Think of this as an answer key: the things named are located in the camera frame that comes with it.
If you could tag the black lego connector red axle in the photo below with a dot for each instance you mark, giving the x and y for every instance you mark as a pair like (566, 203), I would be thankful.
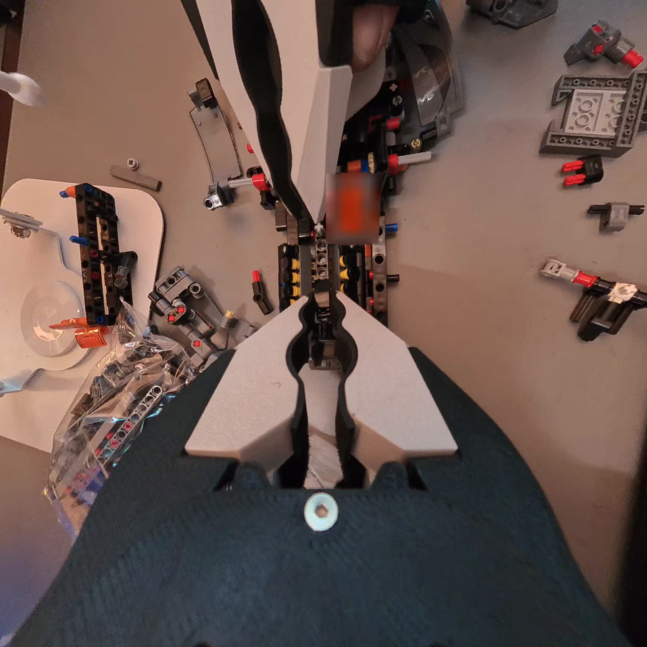
(263, 298)

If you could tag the silver metal bar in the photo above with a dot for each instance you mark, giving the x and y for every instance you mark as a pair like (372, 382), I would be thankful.
(20, 225)

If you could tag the small grey lego connector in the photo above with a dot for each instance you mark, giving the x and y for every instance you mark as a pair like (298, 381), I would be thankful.
(227, 328)

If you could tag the grey lego block red pins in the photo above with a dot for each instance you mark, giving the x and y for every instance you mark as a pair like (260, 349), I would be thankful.
(591, 45)

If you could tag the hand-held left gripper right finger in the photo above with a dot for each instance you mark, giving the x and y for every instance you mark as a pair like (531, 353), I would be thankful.
(399, 399)

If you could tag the black lego connector two red pins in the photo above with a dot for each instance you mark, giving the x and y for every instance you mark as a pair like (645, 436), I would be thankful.
(591, 169)

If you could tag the dark grey curved lego panel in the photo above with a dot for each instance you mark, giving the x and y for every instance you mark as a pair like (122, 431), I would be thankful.
(434, 76)
(217, 141)

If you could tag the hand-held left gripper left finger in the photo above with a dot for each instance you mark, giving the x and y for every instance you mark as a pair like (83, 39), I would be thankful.
(242, 399)

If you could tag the lego car chassis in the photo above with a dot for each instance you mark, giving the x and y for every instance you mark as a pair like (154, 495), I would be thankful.
(293, 273)

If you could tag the person's right hand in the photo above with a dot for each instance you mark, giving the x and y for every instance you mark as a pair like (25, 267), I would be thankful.
(374, 30)

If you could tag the white lamp base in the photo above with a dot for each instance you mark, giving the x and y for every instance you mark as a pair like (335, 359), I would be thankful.
(141, 227)

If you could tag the grey lego connector black pins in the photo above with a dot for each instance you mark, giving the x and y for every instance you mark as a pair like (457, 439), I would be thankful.
(616, 215)

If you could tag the clear bag of lego parts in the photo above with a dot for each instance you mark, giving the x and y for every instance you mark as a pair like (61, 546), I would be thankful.
(116, 384)

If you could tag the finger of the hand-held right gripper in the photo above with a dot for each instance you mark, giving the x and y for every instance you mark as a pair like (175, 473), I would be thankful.
(323, 126)
(222, 40)

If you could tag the grey lego assembly red axles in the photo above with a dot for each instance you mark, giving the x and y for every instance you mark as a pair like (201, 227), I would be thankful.
(174, 293)

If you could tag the clear round lens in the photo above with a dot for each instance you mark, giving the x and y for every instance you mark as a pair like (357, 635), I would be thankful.
(45, 313)

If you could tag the orange lego seat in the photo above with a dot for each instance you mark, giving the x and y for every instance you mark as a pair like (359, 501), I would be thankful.
(91, 337)

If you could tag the grey square lego frame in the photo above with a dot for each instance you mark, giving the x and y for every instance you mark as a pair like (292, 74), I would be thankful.
(586, 114)

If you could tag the dark grey flat lego tile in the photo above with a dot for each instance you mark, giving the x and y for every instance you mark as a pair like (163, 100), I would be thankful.
(136, 178)

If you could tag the black lego frame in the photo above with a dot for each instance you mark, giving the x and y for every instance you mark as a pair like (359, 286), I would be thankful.
(88, 237)

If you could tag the black lego axle assembly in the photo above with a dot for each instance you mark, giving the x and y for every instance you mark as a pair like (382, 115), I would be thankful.
(601, 316)

